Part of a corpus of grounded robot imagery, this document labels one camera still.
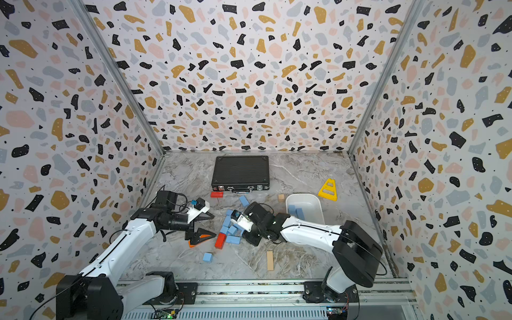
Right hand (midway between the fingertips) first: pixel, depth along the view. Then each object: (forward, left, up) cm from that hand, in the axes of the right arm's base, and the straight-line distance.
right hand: (245, 232), depth 82 cm
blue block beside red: (-1, +6, -5) cm, 8 cm away
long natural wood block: (-9, -10, -7) cm, 15 cm away
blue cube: (+14, -20, -5) cm, 24 cm away
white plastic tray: (+17, -29, -6) cm, 35 cm away
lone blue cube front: (-9, +15, -5) cm, 18 cm away
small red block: (+23, +18, -7) cm, 30 cm away
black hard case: (+33, +7, -3) cm, 34 cm away
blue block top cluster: (+13, +10, -6) cm, 18 cm away
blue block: (+19, +4, -7) cm, 21 cm away
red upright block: (-2, +11, -5) cm, 12 cm away
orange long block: (-8, +13, +14) cm, 20 cm away
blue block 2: (+8, +10, -6) cm, 14 cm away
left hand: (0, +11, +8) cm, 14 cm away
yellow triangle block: (+27, -40, -7) cm, 49 cm away
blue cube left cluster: (+3, +10, -4) cm, 12 cm away
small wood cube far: (+21, -15, -5) cm, 26 cm away
